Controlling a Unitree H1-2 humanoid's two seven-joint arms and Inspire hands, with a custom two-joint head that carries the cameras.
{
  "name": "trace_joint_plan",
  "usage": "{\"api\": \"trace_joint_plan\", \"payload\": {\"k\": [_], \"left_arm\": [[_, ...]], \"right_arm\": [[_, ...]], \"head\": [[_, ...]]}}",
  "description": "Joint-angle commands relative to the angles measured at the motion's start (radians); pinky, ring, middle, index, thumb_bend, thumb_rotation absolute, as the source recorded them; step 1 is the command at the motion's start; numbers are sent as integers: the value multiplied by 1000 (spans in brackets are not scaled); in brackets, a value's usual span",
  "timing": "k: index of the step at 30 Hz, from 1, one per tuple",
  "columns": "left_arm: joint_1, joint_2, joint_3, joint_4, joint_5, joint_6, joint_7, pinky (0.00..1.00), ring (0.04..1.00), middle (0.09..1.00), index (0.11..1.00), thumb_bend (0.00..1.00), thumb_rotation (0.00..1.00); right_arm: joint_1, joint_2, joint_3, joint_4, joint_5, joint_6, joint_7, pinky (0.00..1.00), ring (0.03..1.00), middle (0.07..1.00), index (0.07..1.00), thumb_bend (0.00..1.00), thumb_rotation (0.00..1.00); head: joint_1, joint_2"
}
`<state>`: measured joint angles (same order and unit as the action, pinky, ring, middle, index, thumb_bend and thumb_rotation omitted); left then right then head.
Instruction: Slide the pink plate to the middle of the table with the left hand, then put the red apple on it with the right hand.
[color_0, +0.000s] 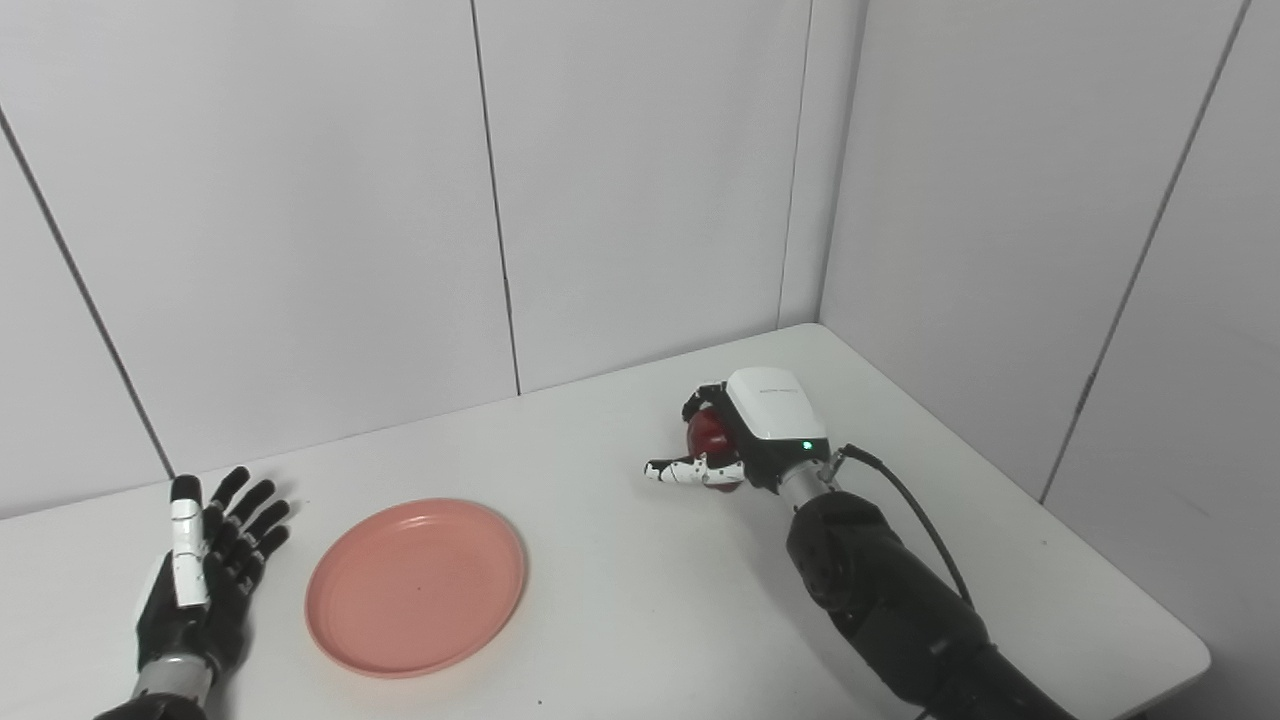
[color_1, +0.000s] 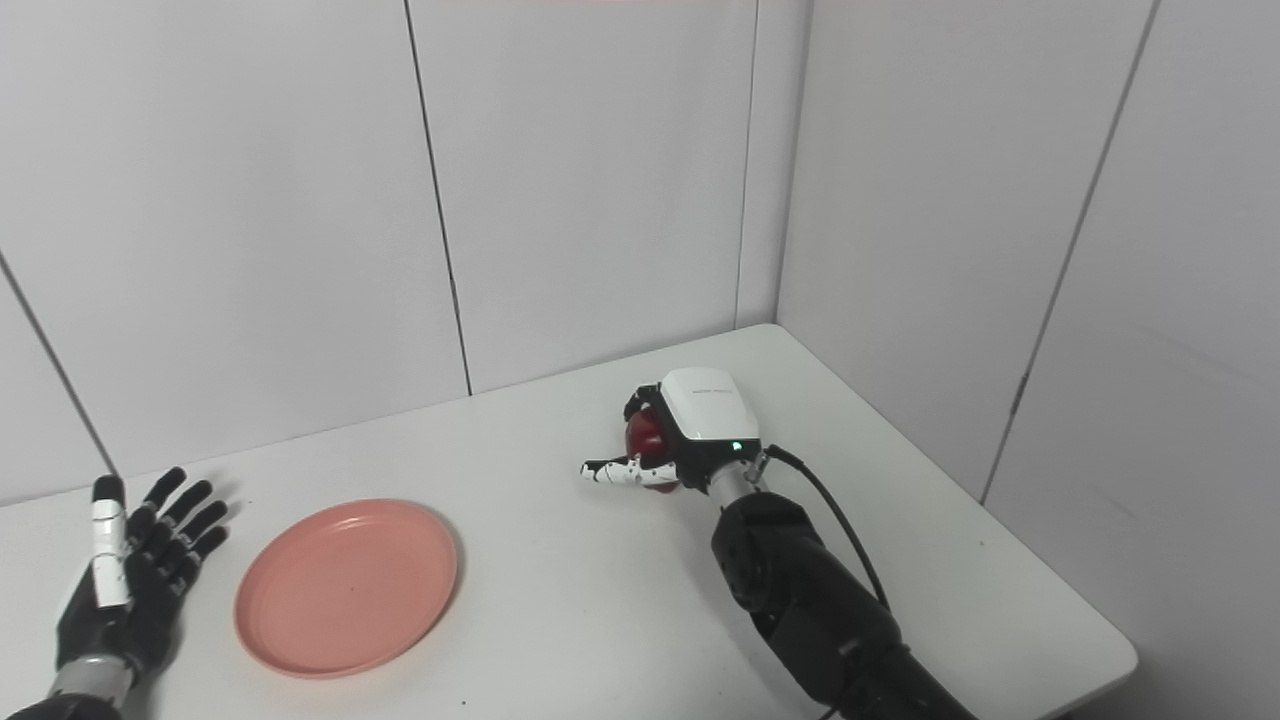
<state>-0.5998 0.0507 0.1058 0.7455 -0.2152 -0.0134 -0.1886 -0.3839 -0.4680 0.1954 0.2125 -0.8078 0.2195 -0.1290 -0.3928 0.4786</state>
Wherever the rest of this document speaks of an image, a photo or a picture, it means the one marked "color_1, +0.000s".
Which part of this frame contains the pink round plate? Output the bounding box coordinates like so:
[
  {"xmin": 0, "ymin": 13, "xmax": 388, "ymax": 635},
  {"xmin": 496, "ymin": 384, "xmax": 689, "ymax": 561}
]
[{"xmin": 234, "ymin": 499, "xmax": 459, "ymax": 680}]

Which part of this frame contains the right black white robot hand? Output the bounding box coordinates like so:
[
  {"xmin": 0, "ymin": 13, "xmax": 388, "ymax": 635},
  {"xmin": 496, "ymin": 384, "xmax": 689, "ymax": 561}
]
[{"xmin": 580, "ymin": 366, "xmax": 764, "ymax": 494}]

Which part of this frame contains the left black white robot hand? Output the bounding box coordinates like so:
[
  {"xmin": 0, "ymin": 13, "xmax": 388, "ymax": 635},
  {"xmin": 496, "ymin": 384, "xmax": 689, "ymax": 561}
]
[{"xmin": 54, "ymin": 466, "xmax": 231, "ymax": 681}]

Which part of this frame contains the red apple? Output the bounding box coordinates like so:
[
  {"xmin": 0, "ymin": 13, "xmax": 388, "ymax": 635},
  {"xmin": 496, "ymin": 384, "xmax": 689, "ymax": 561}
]
[{"xmin": 625, "ymin": 408, "xmax": 683, "ymax": 492}]

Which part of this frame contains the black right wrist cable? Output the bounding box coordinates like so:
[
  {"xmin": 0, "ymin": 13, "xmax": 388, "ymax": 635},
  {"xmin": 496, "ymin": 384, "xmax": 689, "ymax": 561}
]
[{"xmin": 760, "ymin": 444, "xmax": 892, "ymax": 613}]

